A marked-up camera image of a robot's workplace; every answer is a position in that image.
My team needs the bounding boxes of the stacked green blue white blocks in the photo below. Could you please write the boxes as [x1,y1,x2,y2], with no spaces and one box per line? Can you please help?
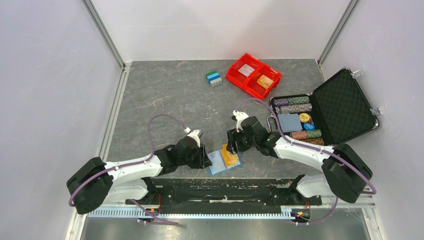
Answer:
[205,71,223,87]

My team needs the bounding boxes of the red divided plastic bin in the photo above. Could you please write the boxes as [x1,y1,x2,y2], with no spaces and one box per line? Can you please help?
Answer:
[225,53,283,100]

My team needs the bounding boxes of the purple brown chip row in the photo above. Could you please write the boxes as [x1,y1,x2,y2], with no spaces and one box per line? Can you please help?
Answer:
[275,103,313,114]

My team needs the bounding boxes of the blue card holder wallet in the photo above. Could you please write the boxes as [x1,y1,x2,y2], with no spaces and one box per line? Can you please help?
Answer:
[206,149,243,176]

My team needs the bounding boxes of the purple green chip row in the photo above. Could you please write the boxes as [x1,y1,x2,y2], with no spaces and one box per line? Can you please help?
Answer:
[274,96,310,107]

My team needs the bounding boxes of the orange green chip row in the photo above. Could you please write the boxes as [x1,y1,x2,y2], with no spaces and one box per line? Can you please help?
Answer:
[289,129,322,140]

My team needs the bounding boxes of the blue dealer chip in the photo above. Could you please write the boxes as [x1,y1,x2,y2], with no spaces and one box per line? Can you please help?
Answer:
[303,122,316,131]

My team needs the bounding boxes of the orange brown chip row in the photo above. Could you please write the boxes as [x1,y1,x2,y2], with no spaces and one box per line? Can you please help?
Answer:
[301,137,325,146]

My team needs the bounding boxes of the yellow dealer chip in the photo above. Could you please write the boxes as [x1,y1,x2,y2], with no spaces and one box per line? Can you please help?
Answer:
[299,113,311,123]

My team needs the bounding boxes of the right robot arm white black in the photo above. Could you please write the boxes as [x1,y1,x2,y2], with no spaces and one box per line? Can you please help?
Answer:
[226,111,373,204]

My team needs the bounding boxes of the black poker chip case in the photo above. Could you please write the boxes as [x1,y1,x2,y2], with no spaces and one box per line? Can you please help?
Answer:
[269,67,380,146]

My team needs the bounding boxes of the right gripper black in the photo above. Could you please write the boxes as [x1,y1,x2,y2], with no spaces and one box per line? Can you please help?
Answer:
[226,126,258,155]

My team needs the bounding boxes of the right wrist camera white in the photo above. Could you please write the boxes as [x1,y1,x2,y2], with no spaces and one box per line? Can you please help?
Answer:
[231,110,249,133]

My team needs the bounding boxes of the blue playing card deck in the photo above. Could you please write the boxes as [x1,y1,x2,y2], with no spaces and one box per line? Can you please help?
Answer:
[277,113,303,133]

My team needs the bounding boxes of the aluminium frame post left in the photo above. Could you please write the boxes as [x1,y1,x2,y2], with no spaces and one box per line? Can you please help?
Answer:
[82,0,126,69]

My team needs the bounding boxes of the aluminium frame post right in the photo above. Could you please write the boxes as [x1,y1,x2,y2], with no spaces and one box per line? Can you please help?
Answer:
[317,0,360,68]

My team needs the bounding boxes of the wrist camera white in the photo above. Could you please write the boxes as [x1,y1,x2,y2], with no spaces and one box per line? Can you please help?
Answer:
[231,110,249,133]
[184,127,203,148]

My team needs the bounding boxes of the orange credit card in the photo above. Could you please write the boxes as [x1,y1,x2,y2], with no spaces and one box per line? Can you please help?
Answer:
[220,143,240,168]
[256,74,274,90]

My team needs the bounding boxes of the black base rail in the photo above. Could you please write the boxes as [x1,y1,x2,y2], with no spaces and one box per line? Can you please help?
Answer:
[92,177,357,216]

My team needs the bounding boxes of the aluminium frame post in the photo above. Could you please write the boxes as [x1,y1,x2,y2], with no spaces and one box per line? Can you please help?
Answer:
[317,0,360,68]
[82,0,126,69]

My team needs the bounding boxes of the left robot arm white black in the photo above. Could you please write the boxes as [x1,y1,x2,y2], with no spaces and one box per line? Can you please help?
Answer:
[66,136,213,215]

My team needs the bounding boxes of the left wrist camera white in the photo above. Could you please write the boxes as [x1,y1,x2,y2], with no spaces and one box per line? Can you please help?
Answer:
[184,127,203,148]

